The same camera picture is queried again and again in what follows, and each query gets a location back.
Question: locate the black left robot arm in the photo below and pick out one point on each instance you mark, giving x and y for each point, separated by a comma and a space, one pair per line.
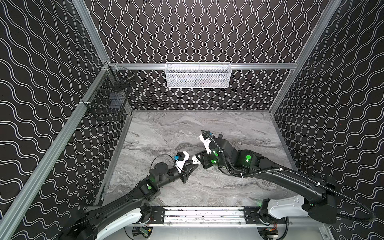
101, 222

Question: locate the white earbud charging case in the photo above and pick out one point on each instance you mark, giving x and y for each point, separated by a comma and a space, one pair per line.
195, 160

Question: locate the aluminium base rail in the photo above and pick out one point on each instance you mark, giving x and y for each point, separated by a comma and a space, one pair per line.
196, 217

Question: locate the black wire basket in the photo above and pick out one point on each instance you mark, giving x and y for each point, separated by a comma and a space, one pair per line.
108, 102

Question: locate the white wire mesh basket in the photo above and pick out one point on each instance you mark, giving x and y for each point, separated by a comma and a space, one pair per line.
198, 78

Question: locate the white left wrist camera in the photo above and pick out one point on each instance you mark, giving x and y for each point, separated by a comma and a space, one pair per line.
180, 160

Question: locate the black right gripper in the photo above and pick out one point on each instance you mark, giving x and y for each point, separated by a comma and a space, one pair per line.
205, 158

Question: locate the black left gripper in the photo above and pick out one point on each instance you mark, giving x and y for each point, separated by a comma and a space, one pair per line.
186, 171

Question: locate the aluminium frame back bar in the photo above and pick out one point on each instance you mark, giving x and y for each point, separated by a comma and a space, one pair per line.
233, 66

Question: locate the aluminium frame post right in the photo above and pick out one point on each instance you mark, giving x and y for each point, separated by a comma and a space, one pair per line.
315, 35

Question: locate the aluminium frame post left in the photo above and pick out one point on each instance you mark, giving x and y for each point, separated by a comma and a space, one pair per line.
52, 60

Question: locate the aluminium frame post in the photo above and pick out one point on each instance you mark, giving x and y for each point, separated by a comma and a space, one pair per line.
315, 35
52, 60

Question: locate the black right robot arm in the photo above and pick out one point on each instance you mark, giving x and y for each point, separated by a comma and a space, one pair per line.
315, 198

